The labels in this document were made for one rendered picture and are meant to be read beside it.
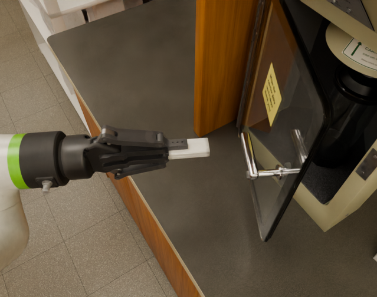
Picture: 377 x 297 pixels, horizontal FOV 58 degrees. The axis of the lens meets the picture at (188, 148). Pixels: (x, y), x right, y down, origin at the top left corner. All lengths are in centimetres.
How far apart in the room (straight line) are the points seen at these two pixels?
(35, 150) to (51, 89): 199
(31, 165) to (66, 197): 142
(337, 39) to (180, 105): 52
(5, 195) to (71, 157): 13
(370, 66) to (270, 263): 44
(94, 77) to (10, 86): 162
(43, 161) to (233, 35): 44
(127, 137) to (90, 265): 131
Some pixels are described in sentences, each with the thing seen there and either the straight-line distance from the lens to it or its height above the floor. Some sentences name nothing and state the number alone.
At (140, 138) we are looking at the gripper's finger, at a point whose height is 124.
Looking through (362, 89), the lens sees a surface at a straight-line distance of 67.
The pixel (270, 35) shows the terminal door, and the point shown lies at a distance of 59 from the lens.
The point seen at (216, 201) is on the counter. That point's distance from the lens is 82.
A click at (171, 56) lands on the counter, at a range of 115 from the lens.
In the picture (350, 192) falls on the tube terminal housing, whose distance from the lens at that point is 70.
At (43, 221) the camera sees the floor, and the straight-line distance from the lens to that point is 197.
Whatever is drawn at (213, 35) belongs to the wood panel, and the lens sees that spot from 71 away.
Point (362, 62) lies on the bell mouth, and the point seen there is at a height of 133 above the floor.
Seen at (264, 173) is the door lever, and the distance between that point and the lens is 56.
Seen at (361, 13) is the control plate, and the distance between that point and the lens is 46.
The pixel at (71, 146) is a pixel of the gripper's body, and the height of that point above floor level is 123.
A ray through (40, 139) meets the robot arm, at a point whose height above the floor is 124.
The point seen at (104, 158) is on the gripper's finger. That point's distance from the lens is 56.
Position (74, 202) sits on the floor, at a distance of 197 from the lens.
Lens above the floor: 167
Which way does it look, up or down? 55 degrees down
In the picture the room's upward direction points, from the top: straight up
